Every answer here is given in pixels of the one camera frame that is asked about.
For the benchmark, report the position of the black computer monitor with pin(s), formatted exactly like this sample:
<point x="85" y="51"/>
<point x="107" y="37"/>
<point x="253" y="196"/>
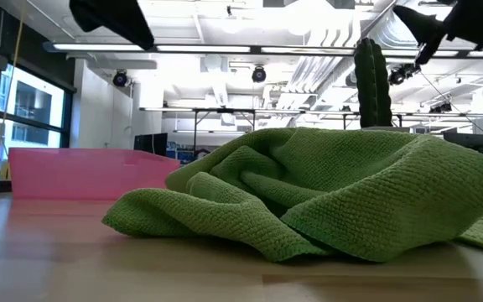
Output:
<point x="151" y="144"/>
<point x="468" y="140"/>

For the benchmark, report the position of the black ceiling spotlight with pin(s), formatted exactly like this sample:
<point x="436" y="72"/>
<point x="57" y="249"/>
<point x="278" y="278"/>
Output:
<point x="397" y="76"/>
<point x="259" y="74"/>
<point x="120" y="78"/>

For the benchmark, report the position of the black metal rig frame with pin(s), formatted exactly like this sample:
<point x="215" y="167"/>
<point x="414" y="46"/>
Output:
<point x="224" y="110"/>

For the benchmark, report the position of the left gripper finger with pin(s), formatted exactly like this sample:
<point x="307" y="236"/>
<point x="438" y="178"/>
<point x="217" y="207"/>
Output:
<point x="115" y="19"/>

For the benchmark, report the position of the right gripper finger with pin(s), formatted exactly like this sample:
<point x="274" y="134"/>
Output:
<point x="424" y="25"/>

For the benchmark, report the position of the pink plastic basket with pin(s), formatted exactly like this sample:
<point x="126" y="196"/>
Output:
<point x="78" y="176"/>

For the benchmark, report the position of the tall green cactus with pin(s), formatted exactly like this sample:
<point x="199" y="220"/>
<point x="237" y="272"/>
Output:
<point x="371" y="84"/>

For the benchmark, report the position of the long ceiling light bar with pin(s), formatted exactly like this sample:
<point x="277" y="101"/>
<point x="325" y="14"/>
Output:
<point x="204" y="48"/>

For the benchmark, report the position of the large glass window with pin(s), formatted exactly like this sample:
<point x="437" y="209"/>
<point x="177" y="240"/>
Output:
<point x="32" y="105"/>

